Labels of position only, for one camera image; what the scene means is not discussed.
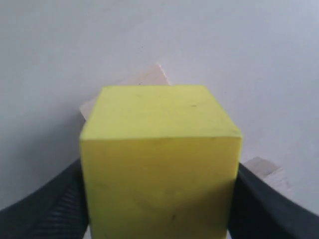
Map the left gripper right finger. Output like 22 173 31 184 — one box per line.
228 164 319 239

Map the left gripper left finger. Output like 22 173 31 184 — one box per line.
0 159 89 239

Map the yellow painted cube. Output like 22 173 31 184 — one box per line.
80 85 242 239

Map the large light wooden cube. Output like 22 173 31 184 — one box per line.
79 64 171 120

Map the small light wooden cube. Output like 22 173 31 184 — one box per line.
244 157 293 199

